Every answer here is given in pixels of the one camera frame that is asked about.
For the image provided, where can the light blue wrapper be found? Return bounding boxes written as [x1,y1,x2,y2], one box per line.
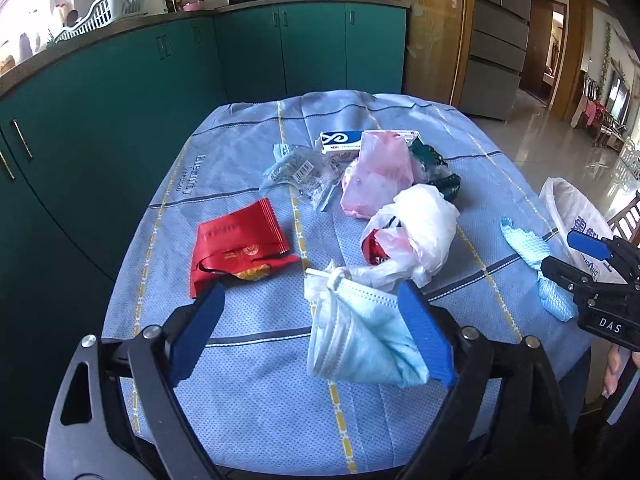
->
[500,217,578,322]

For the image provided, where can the light blue face mask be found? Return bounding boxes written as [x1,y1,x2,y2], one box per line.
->
[304,268,430,388]

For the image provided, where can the red foil snack bag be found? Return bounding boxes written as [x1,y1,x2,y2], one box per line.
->
[190,198,299,299]

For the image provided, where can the white plastic bag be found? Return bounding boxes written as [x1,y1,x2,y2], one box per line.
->
[348,184,459,292]

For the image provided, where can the dark green foil bag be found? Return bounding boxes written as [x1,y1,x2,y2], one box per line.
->
[409,138,461,202]

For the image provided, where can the pink plastic bag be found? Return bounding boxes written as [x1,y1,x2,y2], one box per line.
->
[341,130,416,219]

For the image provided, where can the clear printed snack wrapper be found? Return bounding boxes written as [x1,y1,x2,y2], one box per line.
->
[259,143,346,211]

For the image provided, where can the blue white medicine box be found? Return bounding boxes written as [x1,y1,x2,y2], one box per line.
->
[319,130,419,155]

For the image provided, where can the white lined trash bin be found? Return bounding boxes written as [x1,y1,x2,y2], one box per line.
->
[539,177,624,283]

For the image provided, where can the green lower kitchen cabinets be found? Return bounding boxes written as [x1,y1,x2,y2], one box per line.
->
[0,0,409,411]

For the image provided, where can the right hand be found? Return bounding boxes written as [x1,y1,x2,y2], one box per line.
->
[602,344,624,399]

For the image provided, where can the wooden chair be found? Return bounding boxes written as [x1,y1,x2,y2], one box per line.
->
[608,192,640,247]

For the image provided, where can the blue checked tablecloth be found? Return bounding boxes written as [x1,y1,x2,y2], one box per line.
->
[100,91,591,476]

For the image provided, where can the grey refrigerator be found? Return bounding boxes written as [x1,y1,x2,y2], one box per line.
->
[459,0,530,120]

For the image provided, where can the wooden glass sliding door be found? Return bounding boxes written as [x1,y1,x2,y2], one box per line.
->
[395,0,474,106]

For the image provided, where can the pink bowl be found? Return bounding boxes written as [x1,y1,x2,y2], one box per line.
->
[182,0,204,12]

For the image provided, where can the white dish rack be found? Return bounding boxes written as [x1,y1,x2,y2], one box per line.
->
[53,0,145,44]

